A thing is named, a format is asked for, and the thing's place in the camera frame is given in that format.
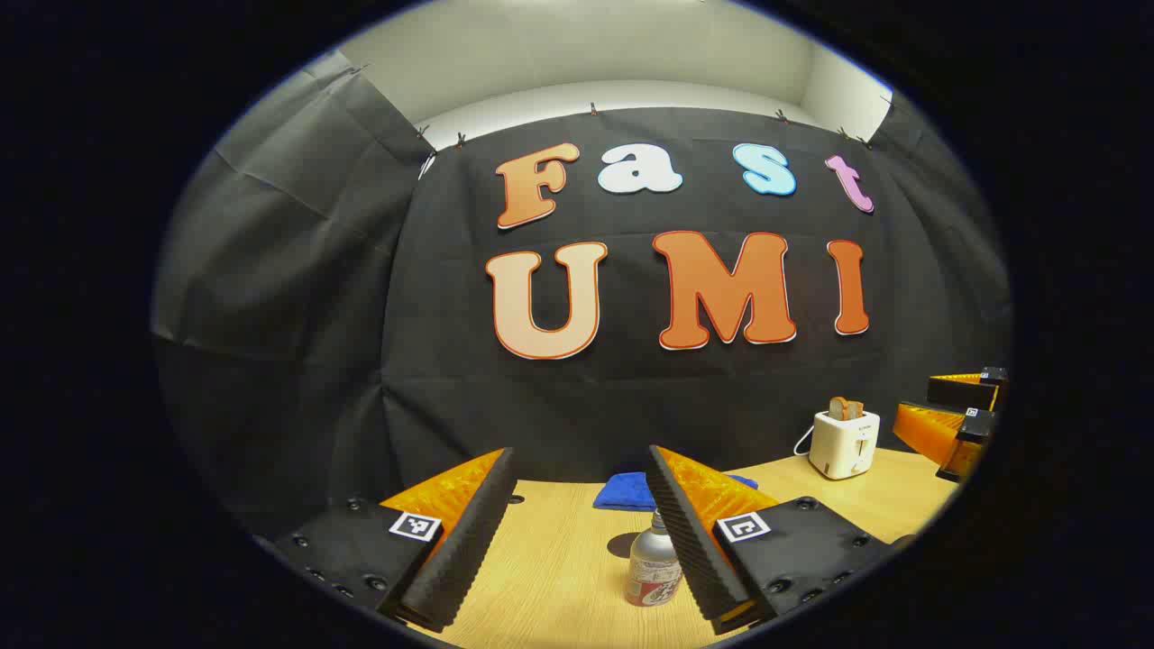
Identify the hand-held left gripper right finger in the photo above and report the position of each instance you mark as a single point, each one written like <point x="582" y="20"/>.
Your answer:
<point x="690" y="541"/>

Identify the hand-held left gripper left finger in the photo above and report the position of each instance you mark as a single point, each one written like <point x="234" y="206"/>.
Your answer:
<point x="469" y="541"/>

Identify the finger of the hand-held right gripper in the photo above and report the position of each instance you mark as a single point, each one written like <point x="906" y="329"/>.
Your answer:
<point x="929" y="428"/>
<point x="960" y="392"/>

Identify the silver water bottle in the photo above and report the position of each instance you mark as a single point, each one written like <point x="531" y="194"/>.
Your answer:
<point x="651" y="572"/>

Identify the blue folded towel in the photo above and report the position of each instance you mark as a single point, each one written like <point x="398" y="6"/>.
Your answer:
<point x="627" y="491"/>

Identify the white toaster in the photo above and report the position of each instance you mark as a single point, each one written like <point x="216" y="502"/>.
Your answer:
<point x="843" y="446"/>

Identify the black backdrop cloth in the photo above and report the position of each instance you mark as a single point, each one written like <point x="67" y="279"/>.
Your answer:
<point x="631" y="406"/>

